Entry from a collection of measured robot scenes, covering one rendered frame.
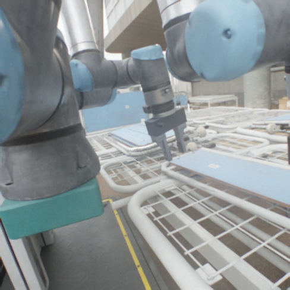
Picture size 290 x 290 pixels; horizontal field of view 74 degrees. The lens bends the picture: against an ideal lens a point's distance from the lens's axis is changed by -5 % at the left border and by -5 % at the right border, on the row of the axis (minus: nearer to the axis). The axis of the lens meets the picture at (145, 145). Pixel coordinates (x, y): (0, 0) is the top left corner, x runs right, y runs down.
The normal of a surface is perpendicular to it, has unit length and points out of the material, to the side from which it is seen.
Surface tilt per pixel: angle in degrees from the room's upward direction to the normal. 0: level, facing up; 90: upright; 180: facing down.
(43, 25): 110
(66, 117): 90
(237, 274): 90
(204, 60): 101
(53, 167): 70
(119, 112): 90
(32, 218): 90
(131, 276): 0
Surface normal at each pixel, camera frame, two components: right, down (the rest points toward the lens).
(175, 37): -0.74, 0.39
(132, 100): 0.40, 0.18
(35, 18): 0.95, 0.26
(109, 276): -0.13, -0.96
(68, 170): 0.59, -0.24
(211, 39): -0.91, 0.36
